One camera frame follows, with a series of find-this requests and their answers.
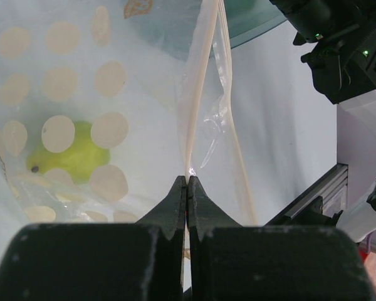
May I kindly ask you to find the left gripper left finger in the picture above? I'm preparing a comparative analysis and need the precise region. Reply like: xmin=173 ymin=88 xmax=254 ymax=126
xmin=0 ymin=176 xmax=187 ymax=300

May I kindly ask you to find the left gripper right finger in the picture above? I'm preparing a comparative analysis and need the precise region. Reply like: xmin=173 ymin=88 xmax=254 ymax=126
xmin=187 ymin=176 xmax=376 ymax=300

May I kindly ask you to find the green pear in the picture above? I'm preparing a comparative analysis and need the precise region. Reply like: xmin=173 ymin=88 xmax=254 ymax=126
xmin=26 ymin=121 xmax=110 ymax=184

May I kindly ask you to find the clear dotted zip bag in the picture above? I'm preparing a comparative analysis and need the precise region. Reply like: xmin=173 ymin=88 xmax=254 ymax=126
xmin=0 ymin=0 xmax=259 ymax=283

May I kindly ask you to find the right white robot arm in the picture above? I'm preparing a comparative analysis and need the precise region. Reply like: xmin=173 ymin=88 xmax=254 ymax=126
xmin=274 ymin=1 xmax=376 ymax=243

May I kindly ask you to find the teal plastic bin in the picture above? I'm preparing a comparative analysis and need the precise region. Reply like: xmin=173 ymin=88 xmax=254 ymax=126
xmin=123 ymin=1 xmax=286 ymax=60

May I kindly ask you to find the aluminium frame rail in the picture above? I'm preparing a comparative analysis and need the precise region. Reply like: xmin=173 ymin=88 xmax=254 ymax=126
xmin=267 ymin=164 xmax=348 ymax=226

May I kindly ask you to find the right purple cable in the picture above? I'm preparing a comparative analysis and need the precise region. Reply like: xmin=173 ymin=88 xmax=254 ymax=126
xmin=362 ymin=233 xmax=375 ymax=255

